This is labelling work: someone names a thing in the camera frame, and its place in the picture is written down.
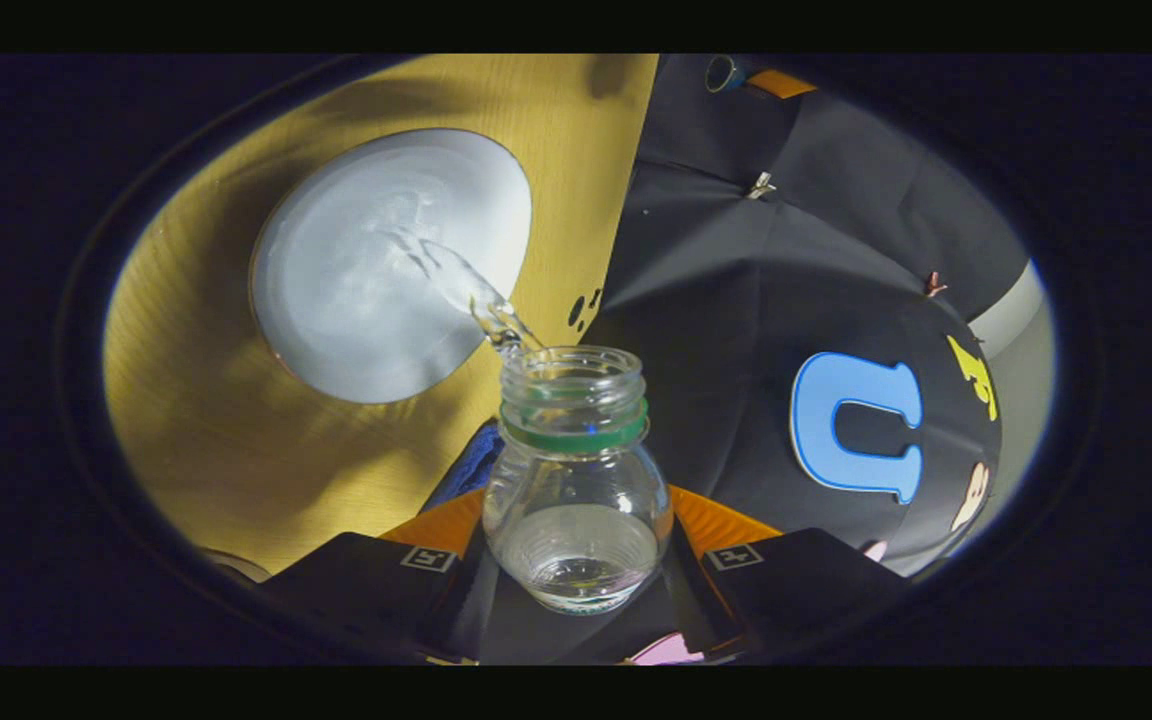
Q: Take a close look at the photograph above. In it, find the black backdrop cloth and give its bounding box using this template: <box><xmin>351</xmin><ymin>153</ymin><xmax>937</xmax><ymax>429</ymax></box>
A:
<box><xmin>581</xmin><ymin>53</ymin><xmax>1032</xmax><ymax>581</ymax></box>

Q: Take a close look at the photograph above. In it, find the blue towel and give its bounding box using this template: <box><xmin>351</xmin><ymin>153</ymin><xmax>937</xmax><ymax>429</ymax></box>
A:
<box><xmin>419</xmin><ymin>420</ymin><xmax>507</xmax><ymax>513</ymax></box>

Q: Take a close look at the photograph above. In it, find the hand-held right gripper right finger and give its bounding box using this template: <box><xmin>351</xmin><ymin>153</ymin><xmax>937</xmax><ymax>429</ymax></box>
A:
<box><xmin>658</xmin><ymin>485</ymin><xmax>912</xmax><ymax>663</ymax></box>

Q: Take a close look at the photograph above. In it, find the clear water bottle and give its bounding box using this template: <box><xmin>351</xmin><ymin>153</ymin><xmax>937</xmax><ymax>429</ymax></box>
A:
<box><xmin>481</xmin><ymin>345</ymin><xmax>675</xmax><ymax>616</ymax></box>

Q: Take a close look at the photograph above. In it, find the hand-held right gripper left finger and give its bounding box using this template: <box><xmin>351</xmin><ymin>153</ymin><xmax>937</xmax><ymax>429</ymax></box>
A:
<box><xmin>261</xmin><ymin>487</ymin><xmax>497</xmax><ymax>666</ymax></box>

